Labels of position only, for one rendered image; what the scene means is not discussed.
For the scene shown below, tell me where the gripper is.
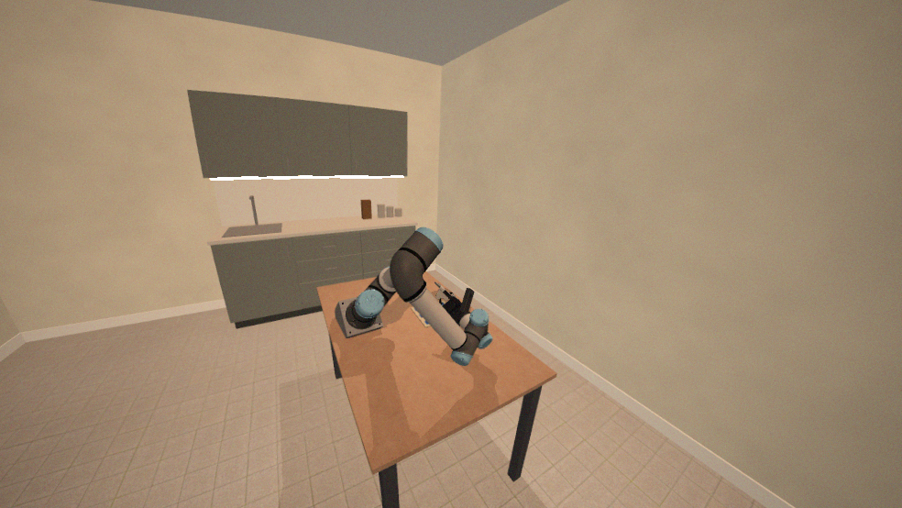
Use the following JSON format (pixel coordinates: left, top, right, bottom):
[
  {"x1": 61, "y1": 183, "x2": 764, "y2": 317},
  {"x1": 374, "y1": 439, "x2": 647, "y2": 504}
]
[{"x1": 435, "y1": 282, "x2": 471, "y2": 323}]

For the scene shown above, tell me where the blue and cream chessboard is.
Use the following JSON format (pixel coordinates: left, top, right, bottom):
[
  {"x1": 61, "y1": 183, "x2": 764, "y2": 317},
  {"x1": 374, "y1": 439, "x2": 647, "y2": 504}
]
[{"x1": 411, "y1": 301, "x2": 446, "y2": 327}]

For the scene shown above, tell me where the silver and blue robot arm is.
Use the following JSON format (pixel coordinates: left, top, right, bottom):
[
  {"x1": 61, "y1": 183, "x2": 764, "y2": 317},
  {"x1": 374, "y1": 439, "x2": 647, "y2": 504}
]
[{"x1": 346, "y1": 227, "x2": 492, "y2": 366}]

